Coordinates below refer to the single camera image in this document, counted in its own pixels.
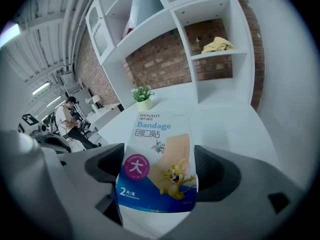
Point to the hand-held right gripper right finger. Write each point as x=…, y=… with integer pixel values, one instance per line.
x=245, y=196

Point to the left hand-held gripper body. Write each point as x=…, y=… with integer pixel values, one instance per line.
x=31, y=125

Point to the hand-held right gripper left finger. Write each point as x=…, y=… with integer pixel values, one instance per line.
x=92, y=184

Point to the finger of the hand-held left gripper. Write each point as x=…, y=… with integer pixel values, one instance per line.
x=58, y=146

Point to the small blue white packet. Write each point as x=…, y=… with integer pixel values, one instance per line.
x=155, y=159

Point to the fluorescent ceiling light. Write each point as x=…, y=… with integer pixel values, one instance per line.
x=8, y=35
x=41, y=88
x=53, y=101

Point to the pale flowers in vase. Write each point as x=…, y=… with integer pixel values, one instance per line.
x=88, y=101

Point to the grey cabinet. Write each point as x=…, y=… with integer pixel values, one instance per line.
x=82, y=97

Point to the small white side table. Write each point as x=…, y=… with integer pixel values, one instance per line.
x=105, y=114

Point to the white table lamp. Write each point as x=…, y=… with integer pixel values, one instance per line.
x=96, y=99

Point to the white desk with hutch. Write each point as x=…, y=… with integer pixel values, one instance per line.
x=220, y=114

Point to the green plant in cream pot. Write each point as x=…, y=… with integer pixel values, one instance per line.
x=143, y=97

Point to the white ceiling pipe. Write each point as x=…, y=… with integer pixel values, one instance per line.
x=71, y=21

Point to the white glass cabinet door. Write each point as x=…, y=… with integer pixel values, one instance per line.
x=100, y=34

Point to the red book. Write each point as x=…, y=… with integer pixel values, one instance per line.
x=128, y=31

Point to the yellow cloth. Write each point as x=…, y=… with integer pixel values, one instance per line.
x=217, y=46

